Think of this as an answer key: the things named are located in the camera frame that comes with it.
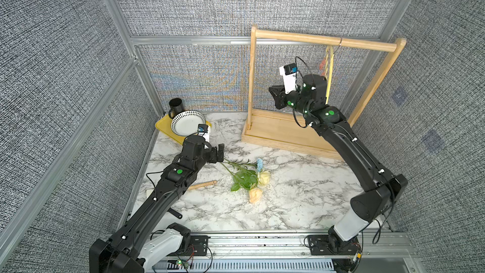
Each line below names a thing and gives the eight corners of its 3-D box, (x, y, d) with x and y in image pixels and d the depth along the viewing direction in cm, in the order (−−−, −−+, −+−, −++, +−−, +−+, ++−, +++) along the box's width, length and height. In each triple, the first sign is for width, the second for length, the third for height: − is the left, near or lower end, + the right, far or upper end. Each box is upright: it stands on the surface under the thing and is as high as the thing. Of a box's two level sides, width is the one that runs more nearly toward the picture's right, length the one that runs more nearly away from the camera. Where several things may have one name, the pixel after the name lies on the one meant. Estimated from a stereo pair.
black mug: (168, 118, 116) (165, 111, 111) (173, 104, 123) (170, 97, 118) (181, 118, 116) (178, 111, 111) (184, 104, 123) (182, 97, 118)
